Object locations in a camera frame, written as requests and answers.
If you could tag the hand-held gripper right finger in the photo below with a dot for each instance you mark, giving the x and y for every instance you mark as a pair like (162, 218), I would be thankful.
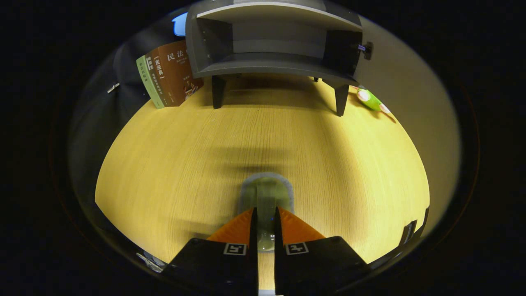
(279, 267)

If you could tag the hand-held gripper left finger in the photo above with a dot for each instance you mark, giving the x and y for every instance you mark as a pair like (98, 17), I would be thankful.
(252, 267)

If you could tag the grey green rounded object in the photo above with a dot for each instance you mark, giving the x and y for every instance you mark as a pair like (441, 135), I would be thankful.
(267, 193)

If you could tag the small black block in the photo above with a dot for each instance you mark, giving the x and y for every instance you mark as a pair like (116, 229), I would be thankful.
(409, 232)

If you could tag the green white plush toy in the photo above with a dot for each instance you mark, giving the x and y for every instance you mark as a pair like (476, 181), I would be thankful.
(370, 100)

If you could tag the grey cabinet body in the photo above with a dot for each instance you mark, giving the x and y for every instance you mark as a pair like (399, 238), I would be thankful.
(267, 65)

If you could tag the brown book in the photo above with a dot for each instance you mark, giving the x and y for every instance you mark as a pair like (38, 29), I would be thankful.
(181, 70)
(162, 78)

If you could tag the metal cloth clip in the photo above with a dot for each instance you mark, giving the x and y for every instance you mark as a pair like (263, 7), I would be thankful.
(113, 88)

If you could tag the black backdrop cloth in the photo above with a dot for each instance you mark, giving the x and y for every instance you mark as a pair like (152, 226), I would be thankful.
(123, 70)

